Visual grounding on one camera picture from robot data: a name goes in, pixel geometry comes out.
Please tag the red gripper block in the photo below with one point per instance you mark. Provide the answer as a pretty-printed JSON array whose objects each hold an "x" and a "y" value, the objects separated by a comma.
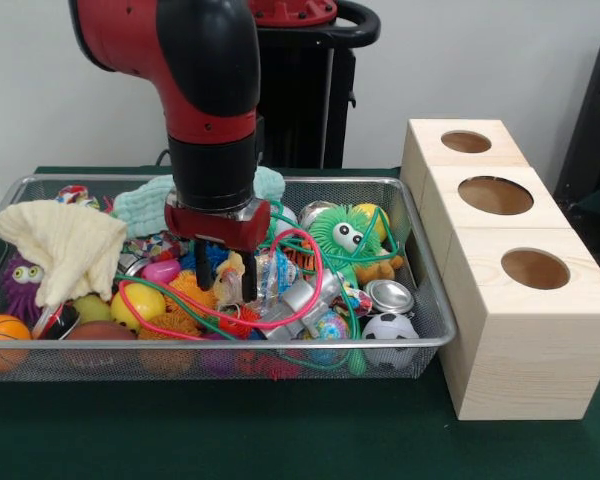
[{"x": 220, "y": 230}]

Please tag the clear bottle with blue label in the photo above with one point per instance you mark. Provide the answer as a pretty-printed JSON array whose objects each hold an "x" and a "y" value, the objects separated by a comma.
[{"x": 275, "y": 275}]

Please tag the mint green cloth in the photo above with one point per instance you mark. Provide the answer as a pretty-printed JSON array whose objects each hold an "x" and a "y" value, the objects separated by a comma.
[{"x": 140, "y": 205}]

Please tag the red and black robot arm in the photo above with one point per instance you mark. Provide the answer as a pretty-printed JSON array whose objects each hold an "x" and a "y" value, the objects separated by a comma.
[{"x": 195, "y": 75}]

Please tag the wooden box with three holes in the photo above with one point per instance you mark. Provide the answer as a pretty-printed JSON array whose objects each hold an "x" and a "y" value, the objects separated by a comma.
[{"x": 530, "y": 325}]

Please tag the silver robot toy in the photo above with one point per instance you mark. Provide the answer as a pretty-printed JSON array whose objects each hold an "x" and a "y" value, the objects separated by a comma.
[{"x": 305, "y": 295}]

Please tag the green spiky monster toy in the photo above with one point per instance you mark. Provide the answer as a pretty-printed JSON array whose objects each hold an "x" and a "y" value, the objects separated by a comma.
[{"x": 330, "y": 240}]

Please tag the brown teddy bear toy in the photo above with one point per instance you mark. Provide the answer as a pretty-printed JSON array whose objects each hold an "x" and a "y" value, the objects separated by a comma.
[{"x": 380, "y": 270}]

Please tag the yellow ball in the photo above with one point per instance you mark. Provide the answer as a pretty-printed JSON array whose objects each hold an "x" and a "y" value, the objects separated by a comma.
[{"x": 372, "y": 210}]

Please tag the dark green table cloth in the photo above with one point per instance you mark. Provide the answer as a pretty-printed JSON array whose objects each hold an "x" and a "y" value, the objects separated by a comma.
[{"x": 230, "y": 430}]

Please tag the cream yellow cloth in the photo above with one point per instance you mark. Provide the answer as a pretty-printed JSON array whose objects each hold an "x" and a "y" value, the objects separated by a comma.
[{"x": 65, "y": 245}]

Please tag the crushed silver can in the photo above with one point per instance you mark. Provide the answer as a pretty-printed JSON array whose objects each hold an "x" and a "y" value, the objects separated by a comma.
[{"x": 390, "y": 296}]

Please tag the black and white soccer ball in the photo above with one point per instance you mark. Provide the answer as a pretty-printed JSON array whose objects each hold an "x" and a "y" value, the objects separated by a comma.
[{"x": 387, "y": 330}]

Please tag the purple spiky monster toy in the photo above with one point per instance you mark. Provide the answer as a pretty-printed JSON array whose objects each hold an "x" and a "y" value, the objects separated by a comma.
[{"x": 20, "y": 295}]

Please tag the orange basketball toy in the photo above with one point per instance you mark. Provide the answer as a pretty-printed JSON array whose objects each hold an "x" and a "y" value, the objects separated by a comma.
[{"x": 2, "y": 332}]

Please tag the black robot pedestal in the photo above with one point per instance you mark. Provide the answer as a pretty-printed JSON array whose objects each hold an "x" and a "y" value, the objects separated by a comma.
[{"x": 305, "y": 100}]

